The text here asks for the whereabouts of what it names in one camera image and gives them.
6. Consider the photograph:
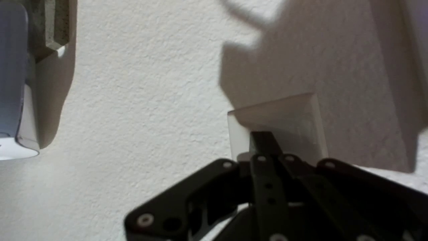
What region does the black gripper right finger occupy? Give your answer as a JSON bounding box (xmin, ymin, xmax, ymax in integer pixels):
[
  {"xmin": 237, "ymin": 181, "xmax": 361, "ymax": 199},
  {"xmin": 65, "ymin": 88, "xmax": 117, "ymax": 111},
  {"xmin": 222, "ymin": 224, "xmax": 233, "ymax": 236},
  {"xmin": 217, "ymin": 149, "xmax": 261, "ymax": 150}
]
[{"xmin": 267, "ymin": 131, "xmax": 428, "ymax": 241}]

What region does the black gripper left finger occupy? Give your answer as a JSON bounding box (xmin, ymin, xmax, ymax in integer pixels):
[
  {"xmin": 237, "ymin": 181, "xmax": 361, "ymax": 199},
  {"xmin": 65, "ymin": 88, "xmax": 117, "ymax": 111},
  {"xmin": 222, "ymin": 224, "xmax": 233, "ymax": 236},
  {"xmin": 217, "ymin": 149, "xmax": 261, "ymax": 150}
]
[{"xmin": 123, "ymin": 131, "xmax": 292, "ymax": 241}]

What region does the white wall light switch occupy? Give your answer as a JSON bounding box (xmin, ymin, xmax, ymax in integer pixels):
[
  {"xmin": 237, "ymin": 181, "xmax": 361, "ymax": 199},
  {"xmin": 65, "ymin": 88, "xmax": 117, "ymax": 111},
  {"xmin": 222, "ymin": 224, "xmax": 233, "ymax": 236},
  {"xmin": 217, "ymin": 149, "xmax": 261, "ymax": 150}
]
[{"xmin": 226, "ymin": 91, "xmax": 331, "ymax": 165}]

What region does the clear water filter pitcher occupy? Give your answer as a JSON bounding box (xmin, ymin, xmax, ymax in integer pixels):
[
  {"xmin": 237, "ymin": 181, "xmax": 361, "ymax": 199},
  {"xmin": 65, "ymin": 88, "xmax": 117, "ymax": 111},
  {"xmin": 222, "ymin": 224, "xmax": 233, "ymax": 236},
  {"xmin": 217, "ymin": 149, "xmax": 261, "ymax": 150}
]
[{"xmin": 0, "ymin": 0, "xmax": 43, "ymax": 162}]

